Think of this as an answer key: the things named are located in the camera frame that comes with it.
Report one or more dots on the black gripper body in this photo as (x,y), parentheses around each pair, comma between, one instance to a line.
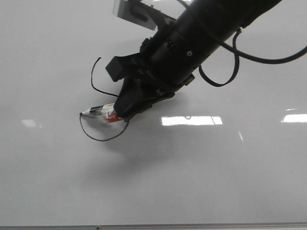
(166,61)

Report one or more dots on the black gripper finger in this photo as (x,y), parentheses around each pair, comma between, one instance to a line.
(129,101)
(142,104)

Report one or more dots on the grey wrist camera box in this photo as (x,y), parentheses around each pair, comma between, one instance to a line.
(136,12)

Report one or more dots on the red magnet taped to marker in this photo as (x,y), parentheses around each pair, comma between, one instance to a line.
(112,118)

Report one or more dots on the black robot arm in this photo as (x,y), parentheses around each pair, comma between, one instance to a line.
(235,13)

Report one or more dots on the black and white whiteboard marker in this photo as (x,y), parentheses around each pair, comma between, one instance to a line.
(102,110)

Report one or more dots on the white whiteboard with metal frame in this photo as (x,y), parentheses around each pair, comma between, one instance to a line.
(235,154)

